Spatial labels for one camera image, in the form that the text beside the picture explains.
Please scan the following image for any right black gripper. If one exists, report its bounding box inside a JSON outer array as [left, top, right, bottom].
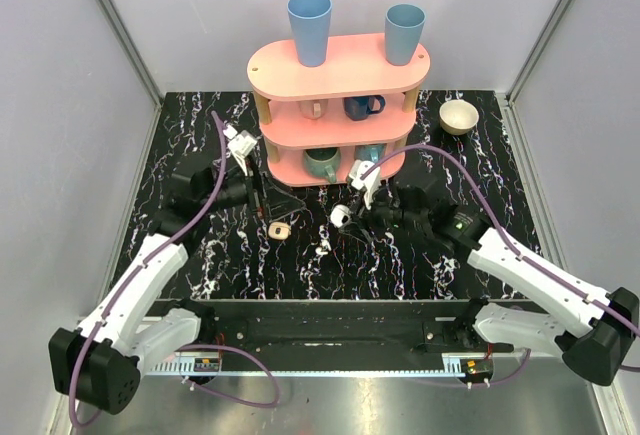
[[340, 180, 428, 245]]

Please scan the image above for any white earbud charging case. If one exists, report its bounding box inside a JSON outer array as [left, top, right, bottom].
[[330, 204, 351, 229]]

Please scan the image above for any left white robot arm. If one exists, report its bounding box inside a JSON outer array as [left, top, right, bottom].
[[48, 162, 305, 414]]

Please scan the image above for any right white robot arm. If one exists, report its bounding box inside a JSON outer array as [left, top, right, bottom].
[[330, 186, 639, 386]]

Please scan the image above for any white earbud upper left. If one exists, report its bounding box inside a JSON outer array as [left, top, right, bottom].
[[315, 240, 332, 256]]

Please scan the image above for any green ceramic mug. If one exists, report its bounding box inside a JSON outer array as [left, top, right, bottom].
[[303, 147, 341, 183]]

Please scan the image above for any light blue butterfly mug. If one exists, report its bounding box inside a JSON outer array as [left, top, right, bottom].
[[354, 144, 386, 163]]

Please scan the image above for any pink three-tier wooden shelf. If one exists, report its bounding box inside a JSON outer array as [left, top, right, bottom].
[[247, 33, 431, 187]]

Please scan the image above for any beige mug on shelf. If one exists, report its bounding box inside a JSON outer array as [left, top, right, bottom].
[[298, 99, 328, 120]]

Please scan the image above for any dark blue faceted mug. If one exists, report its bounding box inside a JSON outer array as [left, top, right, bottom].
[[343, 95, 386, 121]]

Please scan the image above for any cream ceramic bowl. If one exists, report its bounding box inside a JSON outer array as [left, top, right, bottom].
[[439, 100, 479, 136]]

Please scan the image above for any left blue plastic cup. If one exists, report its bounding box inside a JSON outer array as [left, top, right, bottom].
[[287, 0, 332, 67]]

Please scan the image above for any blue plastic cup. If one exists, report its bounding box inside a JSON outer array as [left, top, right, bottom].
[[287, 0, 332, 67], [384, 4, 426, 66]]

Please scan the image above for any right blue plastic cup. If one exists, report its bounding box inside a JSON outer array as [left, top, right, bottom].
[[384, 4, 426, 66]]

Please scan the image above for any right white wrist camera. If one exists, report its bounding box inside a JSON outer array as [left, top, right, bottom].
[[346, 159, 381, 209]]

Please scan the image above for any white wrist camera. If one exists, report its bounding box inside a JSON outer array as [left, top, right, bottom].
[[223, 125, 258, 176], [346, 159, 381, 209]]

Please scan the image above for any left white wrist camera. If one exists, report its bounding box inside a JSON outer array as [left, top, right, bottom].
[[223, 125, 258, 176]]

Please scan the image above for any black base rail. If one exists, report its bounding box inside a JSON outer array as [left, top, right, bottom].
[[149, 298, 516, 356]]

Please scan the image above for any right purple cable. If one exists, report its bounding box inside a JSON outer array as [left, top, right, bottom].
[[359, 143, 640, 371]]

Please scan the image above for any purple cable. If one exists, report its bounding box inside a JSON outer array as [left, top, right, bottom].
[[359, 143, 640, 371], [68, 110, 281, 430]]

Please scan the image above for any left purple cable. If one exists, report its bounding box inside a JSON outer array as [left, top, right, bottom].
[[68, 110, 281, 430]]

